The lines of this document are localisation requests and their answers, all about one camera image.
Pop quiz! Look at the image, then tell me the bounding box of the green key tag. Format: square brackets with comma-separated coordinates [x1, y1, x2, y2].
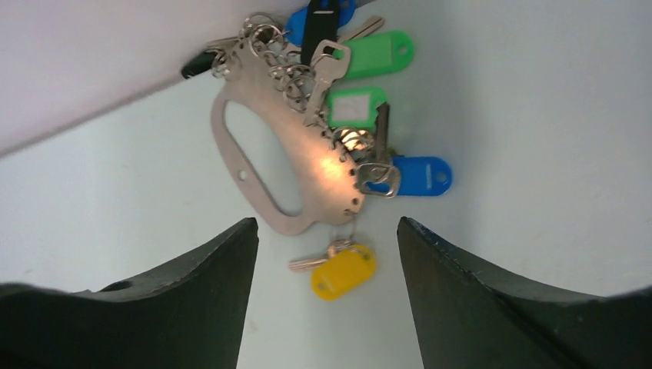
[326, 86, 388, 131]
[343, 30, 415, 79]

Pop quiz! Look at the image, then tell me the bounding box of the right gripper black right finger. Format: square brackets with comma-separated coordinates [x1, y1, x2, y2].
[397, 217, 651, 368]

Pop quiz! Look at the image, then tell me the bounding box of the yellow key tag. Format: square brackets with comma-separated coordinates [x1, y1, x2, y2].
[311, 244, 377, 301]

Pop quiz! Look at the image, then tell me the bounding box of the blue key tag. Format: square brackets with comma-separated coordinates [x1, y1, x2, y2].
[284, 0, 359, 47]
[393, 156, 454, 197]

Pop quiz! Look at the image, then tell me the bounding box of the black key tag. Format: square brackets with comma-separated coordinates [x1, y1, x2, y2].
[301, 0, 341, 65]

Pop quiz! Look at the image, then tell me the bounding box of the silver key with yellow tag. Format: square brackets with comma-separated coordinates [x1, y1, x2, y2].
[288, 239, 354, 272]

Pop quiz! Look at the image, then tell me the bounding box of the silver key with blue tag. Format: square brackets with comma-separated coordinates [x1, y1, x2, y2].
[356, 102, 401, 198]

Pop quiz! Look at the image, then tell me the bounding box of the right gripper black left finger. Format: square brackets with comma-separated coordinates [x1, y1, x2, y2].
[1, 218, 259, 368]

